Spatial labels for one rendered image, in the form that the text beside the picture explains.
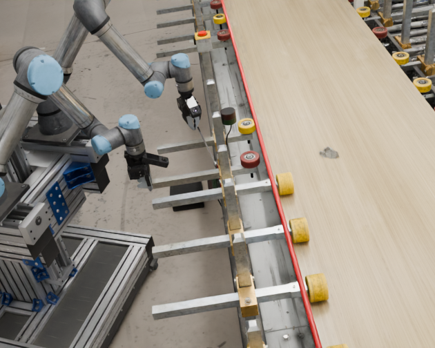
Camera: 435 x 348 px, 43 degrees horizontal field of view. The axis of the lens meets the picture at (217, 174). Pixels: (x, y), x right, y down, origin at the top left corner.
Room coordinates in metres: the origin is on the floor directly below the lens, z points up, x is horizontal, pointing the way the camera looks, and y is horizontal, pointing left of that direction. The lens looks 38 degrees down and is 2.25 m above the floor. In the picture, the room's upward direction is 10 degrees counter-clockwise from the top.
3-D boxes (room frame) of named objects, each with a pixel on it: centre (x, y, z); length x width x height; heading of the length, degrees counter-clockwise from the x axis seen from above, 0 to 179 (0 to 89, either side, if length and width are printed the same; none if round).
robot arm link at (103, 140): (1.78, 0.40, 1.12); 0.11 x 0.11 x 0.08; 31
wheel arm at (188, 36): (3.32, 0.02, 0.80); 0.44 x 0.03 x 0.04; 89
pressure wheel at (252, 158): (1.82, -0.14, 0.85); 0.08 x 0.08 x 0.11
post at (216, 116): (1.86, -0.03, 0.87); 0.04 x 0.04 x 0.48; 89
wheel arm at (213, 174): (1.82, 0.05, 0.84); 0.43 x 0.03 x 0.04; 89
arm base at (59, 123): (2.10, 0.65, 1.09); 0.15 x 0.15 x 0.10
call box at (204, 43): (2.37, -0.04, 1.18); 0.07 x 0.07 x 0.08; 89
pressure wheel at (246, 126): (2.07, -0.17, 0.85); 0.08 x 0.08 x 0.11
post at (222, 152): (1.61, -0.03, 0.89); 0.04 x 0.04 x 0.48; 89
